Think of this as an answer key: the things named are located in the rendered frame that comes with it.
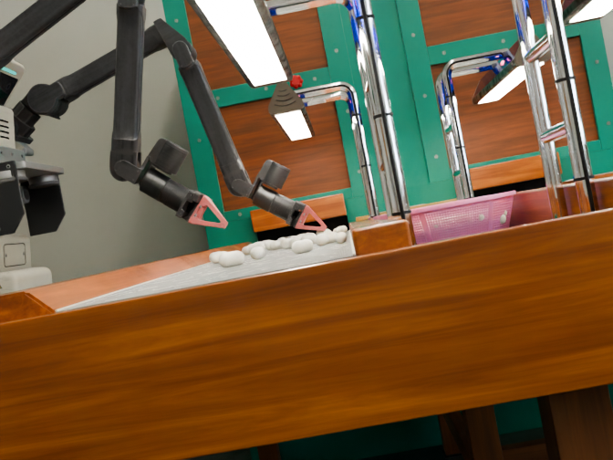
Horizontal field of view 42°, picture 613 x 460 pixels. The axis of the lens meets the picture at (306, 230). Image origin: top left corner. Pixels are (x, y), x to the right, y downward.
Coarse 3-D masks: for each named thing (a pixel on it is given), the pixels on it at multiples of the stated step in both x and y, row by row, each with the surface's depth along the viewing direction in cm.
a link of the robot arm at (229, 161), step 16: (176, 48) 206; (192, 64) 207; (192, 80) 209; (192, 96) 209; (208, 96) 209; (208, 112) 209; (208, 128) 209; (224, 128) 209; (224, 144) 209; (224, 160) 209; (240, 160) 211; (224, 176) 208; (240, 176) 208
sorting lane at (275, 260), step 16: (272, 256) 124; (288, 256) 108; (304, 256) 98; (320, 256) 88; (336, 256) 80; (192, 272) 122; (208, 272) 108; (224, 272) 96; (240, 272) 88; (256, 272) 80; (128, 288) 104; (144, 288) 92; (160, 288) 84; (176, 288) 78; (80, 304) 84; (96, 304) 78
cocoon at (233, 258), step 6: (228, 252) 113; (234, 252) 113; (240, 252) 113; (222, 258) 112; (228, 258) 112; (234, 258) 112; (240, 258) 112; (222, 264) 112; (228, 264) 112; (234, 264) 112; (240, 264) 113
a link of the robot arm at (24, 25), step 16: (48, 0) 167; (64, 0) 167; (80, 0) 169; (144, 0) 174; (16, 16) 168; (32, 16) 167; (48, 16) 168; (64, 16) 170; (0, 32) 167; (16, 32) 168; (32, 32) 168; (0, 48) 167; (16, 48) 169; (0, 64) 169
